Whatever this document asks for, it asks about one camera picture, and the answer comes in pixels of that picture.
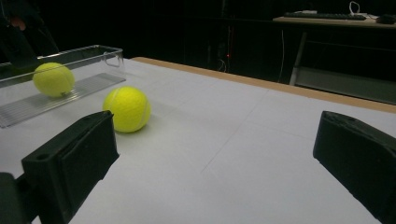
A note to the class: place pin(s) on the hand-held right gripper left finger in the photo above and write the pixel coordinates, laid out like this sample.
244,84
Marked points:
71,161

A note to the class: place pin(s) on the black keyboard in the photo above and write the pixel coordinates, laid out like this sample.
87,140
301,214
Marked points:
323,15

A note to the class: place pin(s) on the black computer mouse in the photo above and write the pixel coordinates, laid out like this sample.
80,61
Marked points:
386,19

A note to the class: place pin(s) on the white table cover sheet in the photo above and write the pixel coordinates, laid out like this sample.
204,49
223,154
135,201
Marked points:
218,140

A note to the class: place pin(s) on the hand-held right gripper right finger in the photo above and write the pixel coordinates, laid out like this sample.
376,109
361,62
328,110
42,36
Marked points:
361,161

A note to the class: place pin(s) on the clear plastic container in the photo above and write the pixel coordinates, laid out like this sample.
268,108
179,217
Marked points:
93,81

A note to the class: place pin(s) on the white-framed desk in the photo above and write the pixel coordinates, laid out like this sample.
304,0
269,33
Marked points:
342,84

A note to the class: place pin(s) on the yellow tennis ball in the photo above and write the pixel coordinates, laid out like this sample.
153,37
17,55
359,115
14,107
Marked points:
126,109
53,79

